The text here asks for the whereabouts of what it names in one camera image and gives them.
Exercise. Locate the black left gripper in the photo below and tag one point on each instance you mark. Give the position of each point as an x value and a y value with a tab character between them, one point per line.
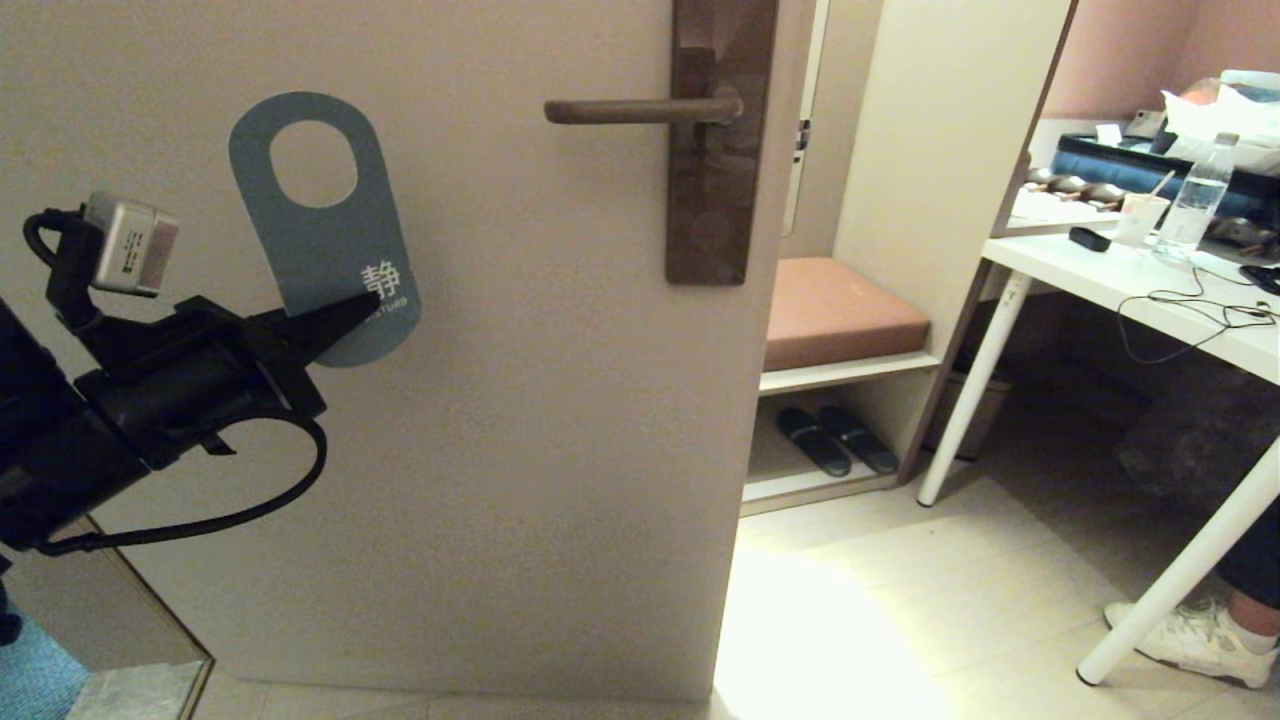
190	385

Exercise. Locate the do not disturb door hanger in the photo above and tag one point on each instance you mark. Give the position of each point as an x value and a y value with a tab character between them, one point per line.
320	240

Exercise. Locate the beige door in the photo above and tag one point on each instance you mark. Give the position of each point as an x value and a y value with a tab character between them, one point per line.
500	400

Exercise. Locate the dark brown lock plate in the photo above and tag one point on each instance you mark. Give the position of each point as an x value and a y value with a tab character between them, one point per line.
720	180

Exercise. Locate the black slipper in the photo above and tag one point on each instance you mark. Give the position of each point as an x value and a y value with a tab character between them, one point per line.
862	440
812	442

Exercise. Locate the brown bench cushion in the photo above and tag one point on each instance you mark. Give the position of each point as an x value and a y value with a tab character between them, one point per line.
840	315

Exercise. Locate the beige waste bin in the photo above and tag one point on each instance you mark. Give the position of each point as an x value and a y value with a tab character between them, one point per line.
985	410

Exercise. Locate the white paper sheet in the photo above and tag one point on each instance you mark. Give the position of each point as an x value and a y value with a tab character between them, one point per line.
1050	212

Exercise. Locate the small black device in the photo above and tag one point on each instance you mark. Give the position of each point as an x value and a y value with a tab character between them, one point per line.
1088	239

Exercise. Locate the white table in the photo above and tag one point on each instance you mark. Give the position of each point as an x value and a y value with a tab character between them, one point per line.
1100	275

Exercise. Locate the blue tray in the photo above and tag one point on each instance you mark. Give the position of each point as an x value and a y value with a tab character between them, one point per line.
1110	168

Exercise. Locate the paper cup with straw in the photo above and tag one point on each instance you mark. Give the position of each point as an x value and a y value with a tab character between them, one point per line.
1138	220

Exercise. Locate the grey brown bag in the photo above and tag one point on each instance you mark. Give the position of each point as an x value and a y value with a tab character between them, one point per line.
1170	450

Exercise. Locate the clear plastic water bottle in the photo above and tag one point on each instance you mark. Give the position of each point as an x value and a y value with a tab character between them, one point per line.
1195	210

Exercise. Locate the white sneaker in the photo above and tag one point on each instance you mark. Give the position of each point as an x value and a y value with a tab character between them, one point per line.
1200	640

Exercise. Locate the white plastic bag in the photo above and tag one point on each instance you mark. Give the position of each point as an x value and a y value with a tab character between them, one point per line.
1230	120

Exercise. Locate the seated person dark clothes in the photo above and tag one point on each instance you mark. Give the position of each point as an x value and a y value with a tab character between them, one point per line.
1255	570

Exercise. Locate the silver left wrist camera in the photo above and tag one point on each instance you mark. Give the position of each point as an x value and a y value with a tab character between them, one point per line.
130	245

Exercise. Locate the metal trimmed wall panel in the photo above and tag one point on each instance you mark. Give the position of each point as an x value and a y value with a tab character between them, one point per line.
100	620

